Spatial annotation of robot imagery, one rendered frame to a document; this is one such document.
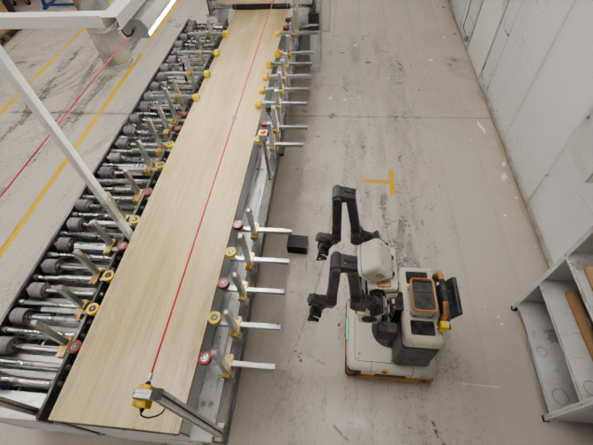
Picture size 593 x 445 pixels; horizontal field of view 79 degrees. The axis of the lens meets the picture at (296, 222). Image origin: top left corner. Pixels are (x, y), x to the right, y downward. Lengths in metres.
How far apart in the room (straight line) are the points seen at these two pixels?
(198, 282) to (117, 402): 0.81
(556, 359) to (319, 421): 1.87
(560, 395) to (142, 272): 3.13
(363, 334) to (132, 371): 1.63
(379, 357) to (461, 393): 0.72
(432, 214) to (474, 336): 1.33
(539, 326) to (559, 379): 0.41
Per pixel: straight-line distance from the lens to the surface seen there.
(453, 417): 3.24
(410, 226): 3.92
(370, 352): 2.93
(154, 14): 2.05
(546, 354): 3.52
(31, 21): 2.03
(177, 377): 2.36
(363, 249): 2.06
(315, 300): 2.02
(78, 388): 2.60
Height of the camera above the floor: 3.05
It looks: 52 degrees down
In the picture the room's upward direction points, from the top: 5 degrees counter-clockwise
